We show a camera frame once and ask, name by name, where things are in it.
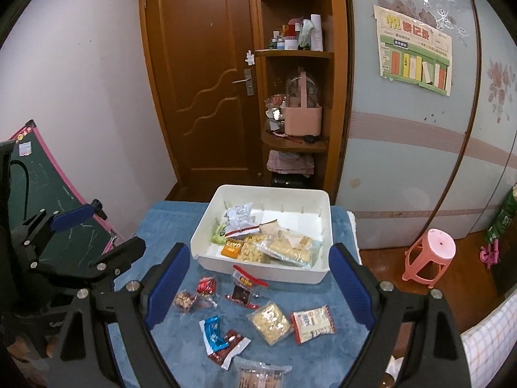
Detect metal door handle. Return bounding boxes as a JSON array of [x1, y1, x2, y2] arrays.
[[232, 69, 255, 95]]

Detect black cable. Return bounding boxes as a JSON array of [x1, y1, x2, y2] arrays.
[[8, 159, 35, 215]]

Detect small red snack packet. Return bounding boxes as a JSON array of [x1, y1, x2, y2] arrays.
[[196, 275, 219, 306]]

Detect folded pink cloth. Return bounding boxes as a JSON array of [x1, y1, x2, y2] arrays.
[[267, 149, 316, 176]]

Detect clear packet of yellow crackers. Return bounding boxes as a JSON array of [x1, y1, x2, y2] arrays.
[[247, 301, 293, 346]]

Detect clear packet of nuts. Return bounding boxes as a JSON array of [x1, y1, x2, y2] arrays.
[[173, 289, 198, 314]]

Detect green bag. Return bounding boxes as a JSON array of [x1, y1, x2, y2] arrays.
[[485, 184, 517, 247]]

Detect wall poster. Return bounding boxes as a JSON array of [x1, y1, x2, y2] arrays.
[[372, 5, 453, 97]]

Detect blue foil snack packet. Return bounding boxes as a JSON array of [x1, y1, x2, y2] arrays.
[[199, 315, 227, 354]]

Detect flowered sliding wardrobe doors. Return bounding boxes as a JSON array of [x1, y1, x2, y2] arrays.
[[335, 0, 517, 251]]

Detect group of bottles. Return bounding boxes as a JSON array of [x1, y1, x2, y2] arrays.
[[269, 13, 324, 52]]

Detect clear packet of pale pastries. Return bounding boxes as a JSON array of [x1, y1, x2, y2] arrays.
[[258, 230, 322, 268]]

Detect brown wooden door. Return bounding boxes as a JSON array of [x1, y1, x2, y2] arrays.
[[143, 0, 259, 200]]

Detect checkered bed sheet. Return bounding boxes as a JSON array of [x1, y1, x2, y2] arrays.
[[460, 291, 517, 388]]

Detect brown and red snack packet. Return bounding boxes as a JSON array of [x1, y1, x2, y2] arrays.
[[208, 329, 251, 370]]

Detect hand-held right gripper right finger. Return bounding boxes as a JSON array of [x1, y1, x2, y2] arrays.
[[329, 243, 471, 388]]

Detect clear packet of brown bars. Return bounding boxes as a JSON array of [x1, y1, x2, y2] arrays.
[[233, 356, 292, 388]]

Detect clear packet with red label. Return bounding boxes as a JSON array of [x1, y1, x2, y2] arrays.
[[225, 264, 269, 310]]

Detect beige cracker packet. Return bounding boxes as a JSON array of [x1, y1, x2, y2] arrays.
[[258, 219, 283, 237]]

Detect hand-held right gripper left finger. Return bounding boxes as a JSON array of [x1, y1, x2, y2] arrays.
[[48, 242, 190, 388]]

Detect white plastic bin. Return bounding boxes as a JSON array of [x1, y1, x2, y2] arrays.
[[190, 185, 332, 286]]

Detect white packet with red strip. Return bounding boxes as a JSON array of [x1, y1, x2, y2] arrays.
[[224, 203, 261, 238]]

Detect wooden corner shelf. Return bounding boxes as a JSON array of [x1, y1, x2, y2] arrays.
[[246, 0, 348, 207]]

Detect pink toy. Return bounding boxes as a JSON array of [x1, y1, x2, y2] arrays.
[[479, 239, 499, 269]]

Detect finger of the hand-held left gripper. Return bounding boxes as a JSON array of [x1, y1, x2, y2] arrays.
[[10, 204, 95, 259], [30, 236, 147, 292]]

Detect pink plastic stool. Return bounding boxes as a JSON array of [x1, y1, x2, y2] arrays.
[[402, 228, 456, 289]]

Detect green chalkboard with pink frame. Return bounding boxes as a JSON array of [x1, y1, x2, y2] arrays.
[[8, 119, 126, 275]]

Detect blue table cloth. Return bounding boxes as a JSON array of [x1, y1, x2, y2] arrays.
[[107, 200, 388, 388]]

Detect pile of foil wrappers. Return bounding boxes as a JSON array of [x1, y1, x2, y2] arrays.
[[263, 94, 288, 121]]

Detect small white snack packet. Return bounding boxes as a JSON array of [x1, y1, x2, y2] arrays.
[[291, 305, 337, 345]]

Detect pink basket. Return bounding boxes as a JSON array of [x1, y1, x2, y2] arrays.
[[285, 67, 324, 137]]

